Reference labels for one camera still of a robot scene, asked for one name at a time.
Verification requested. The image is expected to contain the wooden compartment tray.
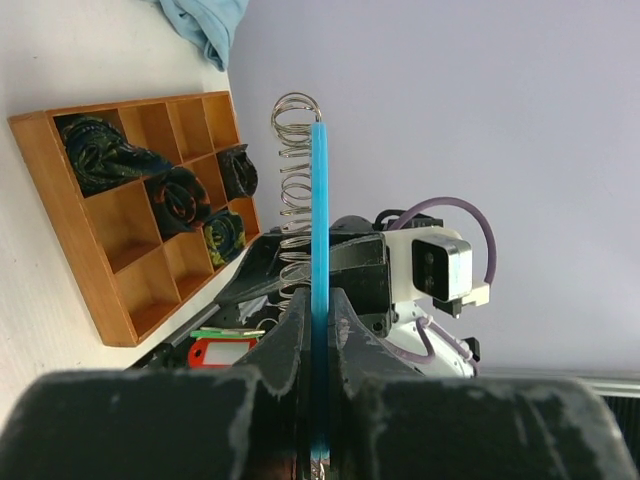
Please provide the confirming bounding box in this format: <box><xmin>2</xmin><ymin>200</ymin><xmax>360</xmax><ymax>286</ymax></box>
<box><xmin>8</xmin><ymin>91</ymin><xmax>260</xmax><ymax>347</ymax></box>

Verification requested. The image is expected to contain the light blue cloth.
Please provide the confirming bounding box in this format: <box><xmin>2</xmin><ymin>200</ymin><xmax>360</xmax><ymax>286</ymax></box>
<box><xmin>158</xmin><ymin>0</ymin><xmax>249</xmax><ymax>72</ymax></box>

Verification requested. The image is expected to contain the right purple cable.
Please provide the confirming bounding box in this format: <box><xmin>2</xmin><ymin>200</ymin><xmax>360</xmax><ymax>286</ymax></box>
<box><xmin>387</xmin><ymin>196</ymin><xmax>499</xmax><ymax>364</ymax></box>

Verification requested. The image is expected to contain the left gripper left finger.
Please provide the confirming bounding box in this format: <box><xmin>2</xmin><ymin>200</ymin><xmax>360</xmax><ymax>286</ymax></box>
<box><xmin>233</xmin><ymin>288</ymin><xmax>311</xmax><ymax>395</ymax></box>

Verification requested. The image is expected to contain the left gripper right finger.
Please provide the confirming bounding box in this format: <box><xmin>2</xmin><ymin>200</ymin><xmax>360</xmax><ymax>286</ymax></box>
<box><xmin>328</xmin><ymin>288</ymin><xmax>425</xmax><ymax>395</ymax></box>

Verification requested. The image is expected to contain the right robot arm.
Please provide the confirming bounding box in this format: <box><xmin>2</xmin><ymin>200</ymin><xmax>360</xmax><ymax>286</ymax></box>
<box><xmin>214</xmin><ymin>215</ymin><xmax>490</xmax><ymax>378</ymax></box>

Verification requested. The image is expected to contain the rolled orange-dotted tie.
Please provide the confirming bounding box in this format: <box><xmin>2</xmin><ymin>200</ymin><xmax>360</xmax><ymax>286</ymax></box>
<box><xmin>145</xmin><ymin>167</ymin><xmax>213</xmax><ymax>239</ymax></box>

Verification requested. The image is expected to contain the red tag key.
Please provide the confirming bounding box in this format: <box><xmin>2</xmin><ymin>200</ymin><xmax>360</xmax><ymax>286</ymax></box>
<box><xmin>187</xmin><ymin>338</ymin><xmax>258</xmax><ymax>369</ymax></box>

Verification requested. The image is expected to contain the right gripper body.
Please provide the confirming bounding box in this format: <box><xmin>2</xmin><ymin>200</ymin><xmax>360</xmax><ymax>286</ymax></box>
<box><xmin>214</xmin><ymin>232</ymin><xmax>393</xmax><ymax>338</ymax></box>

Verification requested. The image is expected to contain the rolled blue-yellow tie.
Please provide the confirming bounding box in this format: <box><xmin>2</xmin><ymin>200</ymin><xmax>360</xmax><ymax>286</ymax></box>
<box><xmin>203</xmin><ymin>210</ymin><xmax>246</xmax><ymax>268</ymax></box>

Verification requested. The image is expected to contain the green tag key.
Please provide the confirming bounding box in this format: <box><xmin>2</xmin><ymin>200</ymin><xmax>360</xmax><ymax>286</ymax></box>
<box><xmin>190</xmin><ymin>326</ymin><xmax>266</xmax><ymax>339</ymax></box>

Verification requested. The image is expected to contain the large keyring holder blue handle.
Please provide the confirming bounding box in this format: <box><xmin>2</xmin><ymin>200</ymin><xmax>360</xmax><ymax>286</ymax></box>
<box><xmin>270</xmin><ymin>91</ymin><xmax>332</xmax><ymax>480</ymax></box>

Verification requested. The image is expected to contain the rolled dark tie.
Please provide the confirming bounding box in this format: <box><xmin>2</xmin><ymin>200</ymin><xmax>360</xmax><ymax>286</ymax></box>
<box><xmin>216</xmin><ymin>144</ymin><xmax>258</xmax><ymax>201</ymax></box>

